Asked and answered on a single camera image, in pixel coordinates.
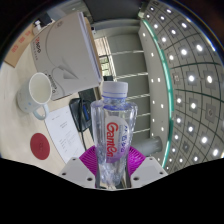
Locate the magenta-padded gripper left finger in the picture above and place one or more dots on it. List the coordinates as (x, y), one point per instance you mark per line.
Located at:
(88, 163)

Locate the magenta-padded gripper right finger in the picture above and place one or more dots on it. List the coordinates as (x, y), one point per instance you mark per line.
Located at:
(136, 163)

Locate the clear plastic water bottle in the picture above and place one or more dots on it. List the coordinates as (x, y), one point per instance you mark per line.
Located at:
(113, 133)

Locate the white paper sheet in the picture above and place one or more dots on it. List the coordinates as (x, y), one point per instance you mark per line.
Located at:
(65, 133)

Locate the flat round red coaster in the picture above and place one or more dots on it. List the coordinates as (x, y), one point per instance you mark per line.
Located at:
(40, 146)

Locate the white ceramic mug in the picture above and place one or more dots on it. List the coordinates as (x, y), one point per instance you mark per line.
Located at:
(38, 91)

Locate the ceiling lights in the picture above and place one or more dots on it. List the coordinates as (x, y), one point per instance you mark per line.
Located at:
(191, 78)

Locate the white cardboard paper box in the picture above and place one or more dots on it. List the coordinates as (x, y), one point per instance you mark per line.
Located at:
(63, 50)

